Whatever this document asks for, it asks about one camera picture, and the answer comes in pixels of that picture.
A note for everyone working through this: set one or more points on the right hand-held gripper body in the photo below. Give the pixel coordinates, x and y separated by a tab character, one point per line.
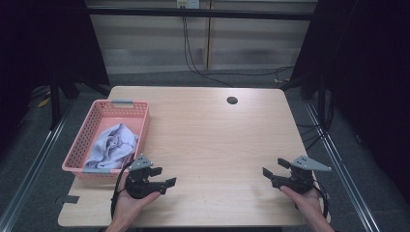
298	182

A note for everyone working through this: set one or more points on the lavender printed towel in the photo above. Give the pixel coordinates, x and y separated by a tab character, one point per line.
112	145

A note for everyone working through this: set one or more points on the person's right hand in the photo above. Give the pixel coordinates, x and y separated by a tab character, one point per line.
306	204

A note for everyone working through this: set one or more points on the white wall socket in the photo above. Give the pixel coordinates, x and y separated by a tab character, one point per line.
188	4

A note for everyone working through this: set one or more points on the metal floor rail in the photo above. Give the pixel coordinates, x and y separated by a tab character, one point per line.
35	161
341	167

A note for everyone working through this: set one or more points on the person's left hand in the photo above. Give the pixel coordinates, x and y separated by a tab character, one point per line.
129	209

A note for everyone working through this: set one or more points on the pink perforated plastic basket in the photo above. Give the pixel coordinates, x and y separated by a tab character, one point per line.
103	121

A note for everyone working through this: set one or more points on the black horizontal frame bar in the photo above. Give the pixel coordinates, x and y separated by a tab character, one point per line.
193	13

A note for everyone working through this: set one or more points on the black curtain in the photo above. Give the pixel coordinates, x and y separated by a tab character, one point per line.
38	42
370	80

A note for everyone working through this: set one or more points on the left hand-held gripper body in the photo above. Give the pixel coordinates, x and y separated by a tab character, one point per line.
140	185

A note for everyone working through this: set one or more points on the black stand leg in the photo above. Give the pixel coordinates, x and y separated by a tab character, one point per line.
55	103

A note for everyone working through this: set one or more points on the black tape strip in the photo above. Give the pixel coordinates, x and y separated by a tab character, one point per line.
69	199

